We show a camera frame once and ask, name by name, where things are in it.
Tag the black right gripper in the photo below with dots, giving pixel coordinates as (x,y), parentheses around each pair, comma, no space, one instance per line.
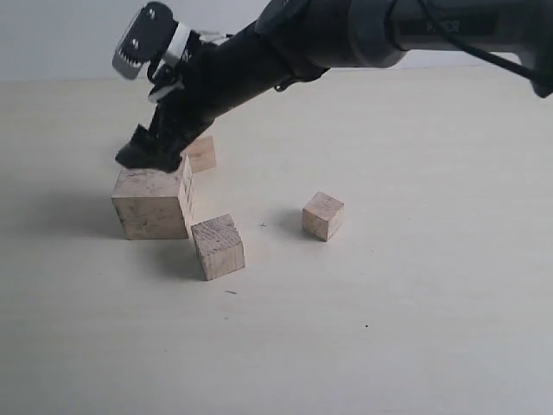
(204,80)

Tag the second largest wooden cube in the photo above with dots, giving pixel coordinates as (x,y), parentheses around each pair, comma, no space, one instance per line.
(201,154)

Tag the third largest wooden cube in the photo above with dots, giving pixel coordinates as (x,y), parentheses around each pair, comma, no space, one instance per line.
(219,246)

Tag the smallest wooden cube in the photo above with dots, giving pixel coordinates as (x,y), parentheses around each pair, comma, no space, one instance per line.
(322,216)

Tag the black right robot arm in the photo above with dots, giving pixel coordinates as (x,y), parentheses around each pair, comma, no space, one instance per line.
(514,35)

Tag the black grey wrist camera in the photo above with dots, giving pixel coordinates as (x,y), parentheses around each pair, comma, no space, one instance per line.
(152,35)

